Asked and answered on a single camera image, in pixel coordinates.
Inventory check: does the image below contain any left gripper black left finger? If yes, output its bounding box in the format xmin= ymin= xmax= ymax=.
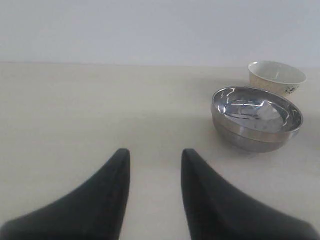
xmin=0 ymin=148 xmax=131 ymax=240

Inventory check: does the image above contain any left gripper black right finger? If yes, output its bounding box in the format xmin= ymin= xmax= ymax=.
xmin=181 ymin=148 xmax=320 ymax=240

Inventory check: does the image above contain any stainless steel bowl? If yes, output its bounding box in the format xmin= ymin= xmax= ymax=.
xmin=211 ymin=86 xmax=304 ymax=153

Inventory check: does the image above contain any white ceramic floral bowl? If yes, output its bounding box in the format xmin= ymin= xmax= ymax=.
xmin=247 ymin=60 xmax=307 ymax=97

